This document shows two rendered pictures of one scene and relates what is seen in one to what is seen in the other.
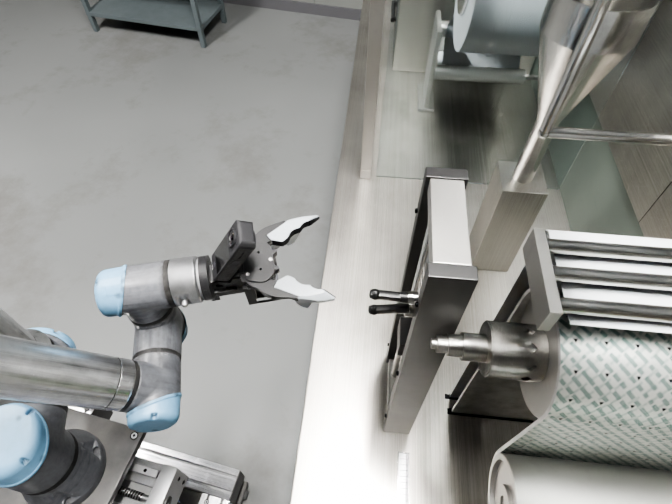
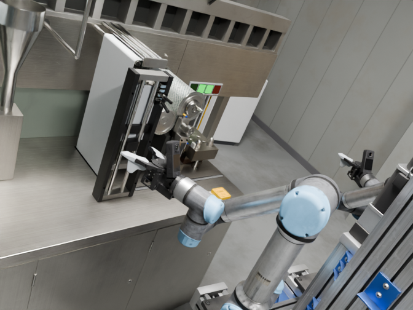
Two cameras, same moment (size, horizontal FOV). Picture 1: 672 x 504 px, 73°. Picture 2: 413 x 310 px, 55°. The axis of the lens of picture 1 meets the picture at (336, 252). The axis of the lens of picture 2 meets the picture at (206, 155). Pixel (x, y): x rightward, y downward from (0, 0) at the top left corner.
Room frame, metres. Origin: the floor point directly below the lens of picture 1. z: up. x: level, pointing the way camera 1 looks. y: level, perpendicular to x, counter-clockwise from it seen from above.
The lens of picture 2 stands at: (1.26, 0.81, 1.88)
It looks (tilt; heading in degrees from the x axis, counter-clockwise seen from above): 27 degrees down; 213
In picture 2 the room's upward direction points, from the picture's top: 23 degrees clockwise
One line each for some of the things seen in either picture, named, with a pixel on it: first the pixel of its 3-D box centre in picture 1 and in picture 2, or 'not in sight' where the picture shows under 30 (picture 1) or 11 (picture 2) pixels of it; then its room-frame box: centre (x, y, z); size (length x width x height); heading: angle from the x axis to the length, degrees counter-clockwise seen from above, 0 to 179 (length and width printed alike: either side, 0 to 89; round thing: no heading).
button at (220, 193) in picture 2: not in sight; (220, 194); (-0.16, 0.05, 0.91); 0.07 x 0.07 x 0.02; 84
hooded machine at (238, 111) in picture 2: not in sight; (226, 81); (-2.33, -1.65, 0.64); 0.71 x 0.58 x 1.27; 74
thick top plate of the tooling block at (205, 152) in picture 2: not in sight; (182, 133); (-0.23, -0.34, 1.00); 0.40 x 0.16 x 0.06; 84
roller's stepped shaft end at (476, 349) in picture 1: (457, 345); not in sight; (0.23, -0.14, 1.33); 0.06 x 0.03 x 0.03; 84
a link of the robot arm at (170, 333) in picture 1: (159, 328); (195, 226); (0.36, 0.30, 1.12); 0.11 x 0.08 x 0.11; 11
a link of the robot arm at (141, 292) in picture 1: (139, 289); (203, 205); (0.38, 0.31, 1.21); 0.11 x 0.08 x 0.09; 101
